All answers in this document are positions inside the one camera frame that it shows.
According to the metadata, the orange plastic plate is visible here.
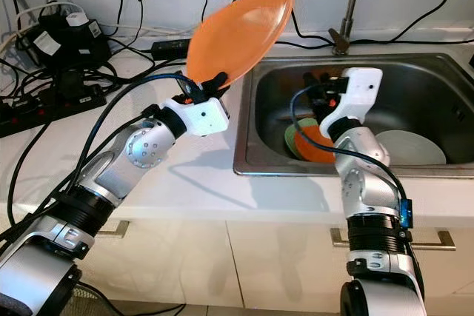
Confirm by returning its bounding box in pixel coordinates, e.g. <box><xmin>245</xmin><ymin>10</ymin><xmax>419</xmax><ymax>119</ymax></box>
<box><xmin>185</xmin><ymin>0</ymin><xmax>295</xmax><ymax>87</ymax></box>

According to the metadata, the black power strip cable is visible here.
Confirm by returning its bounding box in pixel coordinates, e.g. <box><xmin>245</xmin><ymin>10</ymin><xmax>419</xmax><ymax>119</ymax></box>
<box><xmin>7</xmin><ymin>124</ymin><xmax>49</xmax><ymax>224</ymax></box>

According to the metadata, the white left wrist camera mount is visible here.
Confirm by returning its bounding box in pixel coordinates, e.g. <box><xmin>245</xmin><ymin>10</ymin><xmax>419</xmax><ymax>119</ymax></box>
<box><xmin>167</xmin><ymin>94</ymin><xmax>230</xmax><ymax>138</ymax></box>

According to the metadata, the black labelled charger device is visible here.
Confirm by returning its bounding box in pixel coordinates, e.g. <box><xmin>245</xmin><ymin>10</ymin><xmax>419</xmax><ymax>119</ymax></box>
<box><xmin>30</xmin><ymin>13</ymin><xmax>112</xmax><ymax>73</ymax></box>

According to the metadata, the white plate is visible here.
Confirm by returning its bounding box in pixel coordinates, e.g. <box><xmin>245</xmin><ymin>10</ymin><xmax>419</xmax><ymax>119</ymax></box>
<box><xmin>374</xmin><ymin>130</ymin><xmax>447</xmax><ymax>167</ymax></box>

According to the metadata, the metal faucet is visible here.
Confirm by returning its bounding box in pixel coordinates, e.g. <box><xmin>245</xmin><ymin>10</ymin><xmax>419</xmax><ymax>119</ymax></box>
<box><xmin>330</xmin><ymin>0</ymin><xmax>427</xmax><ymax>56</ymax></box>

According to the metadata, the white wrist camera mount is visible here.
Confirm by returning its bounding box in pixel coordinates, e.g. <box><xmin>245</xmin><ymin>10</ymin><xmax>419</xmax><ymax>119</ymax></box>
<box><xmin>167</xmin><ymin>94</ymin><xmax>230</xmax><ymax>138</ymax></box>
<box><xmin>318</xmin><ymin>67</ymin><xmax>384</xmax><ymax>139</ymax></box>

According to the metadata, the stainless steel sink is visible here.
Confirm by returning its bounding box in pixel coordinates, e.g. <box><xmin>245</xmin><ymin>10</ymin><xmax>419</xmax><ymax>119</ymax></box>
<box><xmin>233</xmin><ymin>51</ymin><xmax>474</xmax><ymax>178</ymax></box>

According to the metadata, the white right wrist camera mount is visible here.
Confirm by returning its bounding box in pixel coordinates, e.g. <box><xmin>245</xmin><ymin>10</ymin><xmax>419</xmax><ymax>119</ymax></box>
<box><xmin>318</xmin><ymin>67</ymin><xmax>384</xmax><ymax>139</ymax></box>

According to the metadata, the green plate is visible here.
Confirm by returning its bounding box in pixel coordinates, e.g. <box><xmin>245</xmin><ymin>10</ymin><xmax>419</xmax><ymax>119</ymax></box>
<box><xmin>283</xmin><ymin>116</ymin><xmax>323</xmax><ymax>158</ymax></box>

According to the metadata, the black power adapter brick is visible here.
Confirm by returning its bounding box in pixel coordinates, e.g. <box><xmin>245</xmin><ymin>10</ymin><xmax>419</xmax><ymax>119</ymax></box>
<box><xmin>152</xmin><ymin>37</ymin><xmax>193</xmax><ymax>60</ymax></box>

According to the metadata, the black power strip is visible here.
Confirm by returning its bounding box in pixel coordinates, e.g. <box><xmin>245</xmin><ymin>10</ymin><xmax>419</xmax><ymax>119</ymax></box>
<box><xmin>0</xmin><ymin>83</ymin><xmax>108</xmax><ymax>138</ymax></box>

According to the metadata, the white cabinet door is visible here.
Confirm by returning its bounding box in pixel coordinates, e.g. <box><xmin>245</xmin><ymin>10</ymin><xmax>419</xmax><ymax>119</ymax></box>
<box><xmin>224</xmin><ymin>220</ymin><xmax>474</xmax><ymax>316</ymax></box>
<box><xmin>0</xmin><ymin>212</ymin><xmax>230</xmax><ymax>309</ymax></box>

